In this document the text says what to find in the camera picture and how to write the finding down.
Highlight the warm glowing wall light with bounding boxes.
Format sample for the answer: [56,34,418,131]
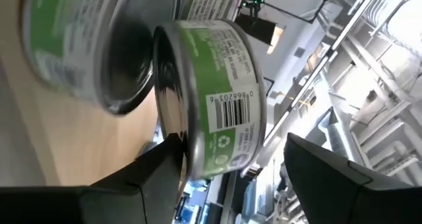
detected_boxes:
[266,25,285,55]

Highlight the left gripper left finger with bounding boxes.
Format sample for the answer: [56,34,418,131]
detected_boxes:
[90,132,188,224]

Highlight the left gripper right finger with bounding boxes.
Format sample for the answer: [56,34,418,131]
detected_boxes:
[284,132,413,224]

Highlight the silver ribbed ventilation duct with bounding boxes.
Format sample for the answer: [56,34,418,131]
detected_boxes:
[318,108,356,162]

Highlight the dark brown board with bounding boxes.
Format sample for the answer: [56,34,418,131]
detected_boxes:
[234,13,277,46]

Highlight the green label tuna can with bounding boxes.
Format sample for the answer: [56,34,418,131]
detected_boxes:
[19,0,181,117]
[152,18,268,181]
[179,0,247,22]

